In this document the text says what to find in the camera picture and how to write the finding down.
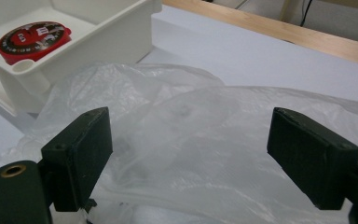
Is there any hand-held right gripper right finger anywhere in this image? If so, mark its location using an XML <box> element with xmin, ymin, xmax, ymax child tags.
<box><xmin>266</xmin><ymin>106</ymin><xmax>358</xmax><ymax>211</ymax></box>

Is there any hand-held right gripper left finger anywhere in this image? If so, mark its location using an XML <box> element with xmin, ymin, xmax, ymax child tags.
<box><xmin>40</xmin><ymin>106</ymin><xmax>114</xmax><ymax>213</ymax></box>

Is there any clear plastic bag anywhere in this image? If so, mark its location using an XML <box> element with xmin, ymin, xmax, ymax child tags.
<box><xmin>0</xmin><ymin>62</ymin><xmax>358</xmax><ymax>224</ymax></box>

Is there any red round tin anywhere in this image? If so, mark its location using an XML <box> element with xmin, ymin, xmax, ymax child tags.
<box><xmin>0</xmin><ymin>21</ymin><xmax>73</xmax><ymax>66</ymax></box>

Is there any white plastic box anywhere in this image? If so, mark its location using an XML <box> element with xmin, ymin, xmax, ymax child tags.
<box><xmin>0</xmin><ymin>0</ymin><xmax>163</xmax><ymax>117</ymax></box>

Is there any wooden table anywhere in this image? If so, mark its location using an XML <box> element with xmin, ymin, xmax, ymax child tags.
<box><xmin>161</xmin><ymin>0</ymin><xmax>358</xmax><ymax>69</ymax></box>

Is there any thin black hanging cable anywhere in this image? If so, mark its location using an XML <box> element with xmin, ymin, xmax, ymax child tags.
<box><xmin>299</xmin><ymin>0</ymin><xmax>313</xmax><ymax>28</ymax></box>

